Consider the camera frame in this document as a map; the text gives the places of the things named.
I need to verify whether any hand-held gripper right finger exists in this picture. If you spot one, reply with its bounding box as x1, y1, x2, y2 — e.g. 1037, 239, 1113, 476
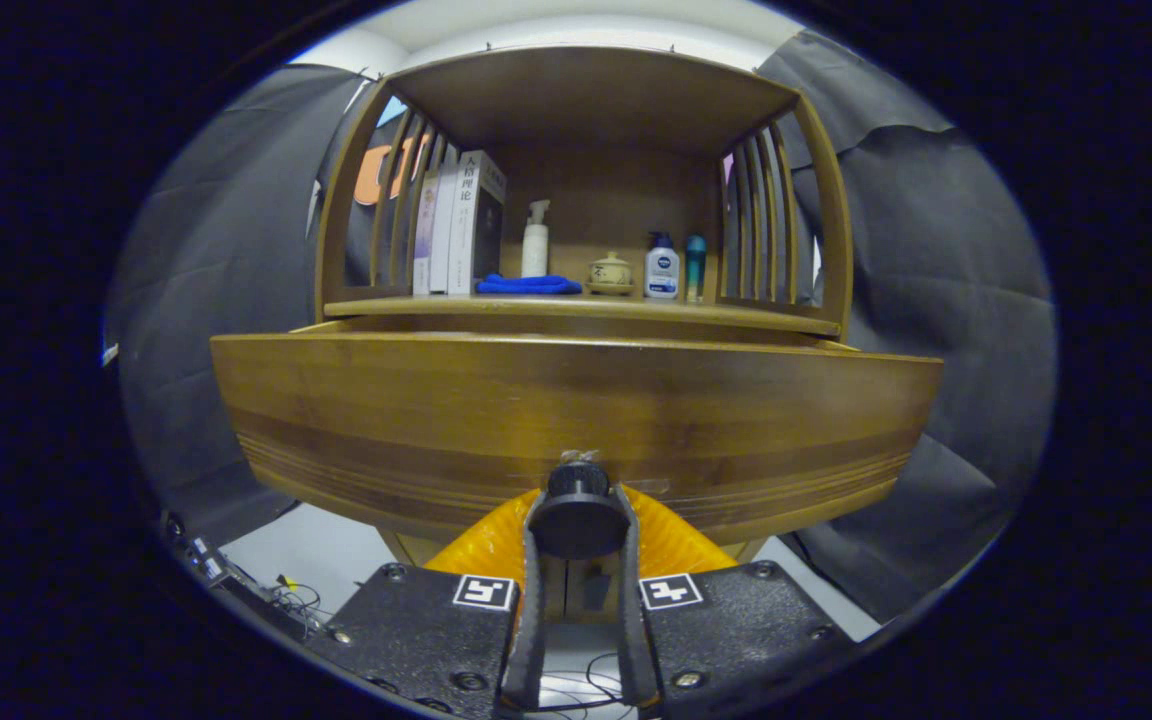
614, 485, 855, 720

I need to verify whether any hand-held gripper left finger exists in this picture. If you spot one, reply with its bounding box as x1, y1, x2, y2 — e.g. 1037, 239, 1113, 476
306, 487, 549, 720

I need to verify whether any black drawer knob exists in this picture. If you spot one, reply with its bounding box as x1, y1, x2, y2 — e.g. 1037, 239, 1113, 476
528, 462, 629, 561

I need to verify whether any wooden drawer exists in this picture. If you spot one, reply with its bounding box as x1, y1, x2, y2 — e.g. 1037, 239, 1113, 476
209, 318, 945, 546

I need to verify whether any wooden countertop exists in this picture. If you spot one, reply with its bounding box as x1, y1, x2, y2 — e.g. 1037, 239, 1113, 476
324, 293, 842, 338

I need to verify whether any wooden cabinet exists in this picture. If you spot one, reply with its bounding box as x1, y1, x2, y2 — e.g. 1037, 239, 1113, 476
209, 45, 945, 626

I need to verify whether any black power strip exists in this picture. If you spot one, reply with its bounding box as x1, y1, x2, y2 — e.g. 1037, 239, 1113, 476
164, 515, 317, 641

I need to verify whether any blue folded cloth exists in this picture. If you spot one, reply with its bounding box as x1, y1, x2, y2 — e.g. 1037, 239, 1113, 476
475, 273, 584, 296

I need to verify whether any beige lidded teacup with saucer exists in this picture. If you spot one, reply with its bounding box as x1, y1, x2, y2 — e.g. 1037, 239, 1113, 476
586, 251, 637, 296

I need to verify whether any white lotion bottle blue cap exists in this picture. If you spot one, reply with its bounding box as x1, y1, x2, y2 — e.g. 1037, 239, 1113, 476
644, 231, 681, 300

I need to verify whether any white pump bottle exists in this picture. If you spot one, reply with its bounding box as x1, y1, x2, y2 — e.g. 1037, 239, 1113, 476
521, 199, 551, 279

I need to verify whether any pale pink book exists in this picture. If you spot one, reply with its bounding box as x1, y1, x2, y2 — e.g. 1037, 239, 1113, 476
412, 175, 440, 297

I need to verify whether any white book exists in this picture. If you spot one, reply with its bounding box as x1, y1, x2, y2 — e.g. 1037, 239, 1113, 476
429, 162, 461, 295

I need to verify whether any dark cover book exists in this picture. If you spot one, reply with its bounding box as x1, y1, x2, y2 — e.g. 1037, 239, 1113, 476
447, 150, 508, 297

